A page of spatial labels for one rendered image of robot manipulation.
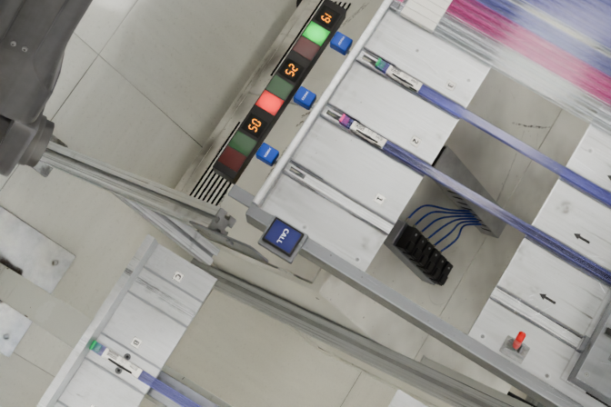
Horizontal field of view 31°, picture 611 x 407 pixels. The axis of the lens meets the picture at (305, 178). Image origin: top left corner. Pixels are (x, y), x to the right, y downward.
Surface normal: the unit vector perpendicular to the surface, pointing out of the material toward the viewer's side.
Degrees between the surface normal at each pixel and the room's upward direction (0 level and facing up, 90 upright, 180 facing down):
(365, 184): 48
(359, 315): 0
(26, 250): 0
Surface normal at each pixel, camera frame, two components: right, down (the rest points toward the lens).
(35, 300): -0.58, -0.52
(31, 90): -0.01, 0.69
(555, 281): 0.01, -0.25
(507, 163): 0.64, 0.21
